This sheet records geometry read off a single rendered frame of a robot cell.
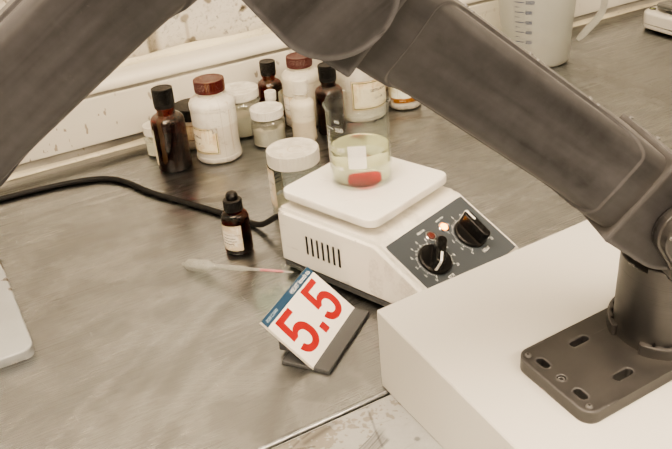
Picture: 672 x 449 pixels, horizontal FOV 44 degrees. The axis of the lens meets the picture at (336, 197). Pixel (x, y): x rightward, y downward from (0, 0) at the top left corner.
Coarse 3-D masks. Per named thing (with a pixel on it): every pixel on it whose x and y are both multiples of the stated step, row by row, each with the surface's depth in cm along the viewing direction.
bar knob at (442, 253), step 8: (440, 240) 74; (424, 248) 74; (432, 248) 75; (440, 248) 73; (424, 256) 74; (432, 256) 74; (440, 256) 72; (448, 256) 75; (424, 264) 73; (432, 264) 73; (440, 264) 72; (448, 264) 74; (432, 272) 73; (440, 272) 73
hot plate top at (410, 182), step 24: (408, 168) 82; (432, 168) 82; (288, 192) 80; (312, 192) 79; (336, 192) 79; (360, 192) 79; (384, 192) 78; (408, 192) 78; (336, 216) 76; (360, 216) 74; (384, 216) 74
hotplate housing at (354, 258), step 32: (448, 192) 81; (288, 224) 81; (320, 224) 78; (352, 224) 77; (384, 224) 76; (416, 224) 77; (288, 256) 83; (320, 256) 79; (352, 256) 76; (384, 256) 73; (352, 288) 79; (384, 288) 75; (416, 288) 72
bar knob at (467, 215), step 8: (464, 216) 77; (472, 216) 77; (456, 224) 78; (464, 224) 77; (472, 224) 77; (480, 224) 77; (456, 232) 77; (464, 232) 77; (472, 232) 77; (480, 232) 76; (488, 232) 76; (464, 240) 77; (472, 240) 77; (480, 240) 77
